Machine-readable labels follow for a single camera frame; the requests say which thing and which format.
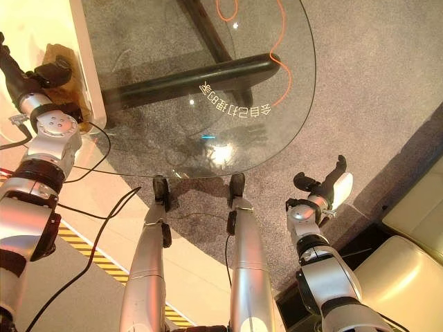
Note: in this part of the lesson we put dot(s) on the dark robot foot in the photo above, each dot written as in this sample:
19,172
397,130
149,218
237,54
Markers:
161,188
237,185

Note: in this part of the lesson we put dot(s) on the yellow black hazard tape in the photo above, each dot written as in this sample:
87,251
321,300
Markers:
105,264

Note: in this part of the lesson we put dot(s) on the round glass table top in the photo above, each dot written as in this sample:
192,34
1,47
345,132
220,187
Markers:
155,52

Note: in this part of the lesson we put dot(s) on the silver robot leg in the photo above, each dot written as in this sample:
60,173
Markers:
145,269
249,263

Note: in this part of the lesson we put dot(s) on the dark right robot foot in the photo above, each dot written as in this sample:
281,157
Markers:
237,185

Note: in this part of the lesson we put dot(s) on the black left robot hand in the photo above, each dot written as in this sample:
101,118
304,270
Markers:
20,84

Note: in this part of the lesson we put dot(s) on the black table base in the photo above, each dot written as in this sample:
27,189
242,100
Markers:
194,77

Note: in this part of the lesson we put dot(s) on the cream leather armchair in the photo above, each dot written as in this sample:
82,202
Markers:
405,283
418,204

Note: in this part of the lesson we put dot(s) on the dark left robot foot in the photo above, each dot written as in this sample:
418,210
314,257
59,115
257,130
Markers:
161,188

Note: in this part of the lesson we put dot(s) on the white cabinet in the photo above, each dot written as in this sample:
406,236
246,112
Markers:
38,24

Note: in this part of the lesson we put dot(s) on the brown cloth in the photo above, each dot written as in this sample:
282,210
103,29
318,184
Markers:
69,91

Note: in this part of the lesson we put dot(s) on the silver right robot leg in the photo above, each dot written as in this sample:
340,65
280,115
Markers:
249,263

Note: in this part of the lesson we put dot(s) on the silver left robot leg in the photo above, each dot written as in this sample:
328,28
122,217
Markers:
145,269

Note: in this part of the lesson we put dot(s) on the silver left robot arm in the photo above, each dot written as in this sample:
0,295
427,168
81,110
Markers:
20,214

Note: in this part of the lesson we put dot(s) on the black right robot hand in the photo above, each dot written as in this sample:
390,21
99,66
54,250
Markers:
341,186

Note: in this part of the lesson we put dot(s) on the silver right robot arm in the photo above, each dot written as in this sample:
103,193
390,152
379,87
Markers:
332,276

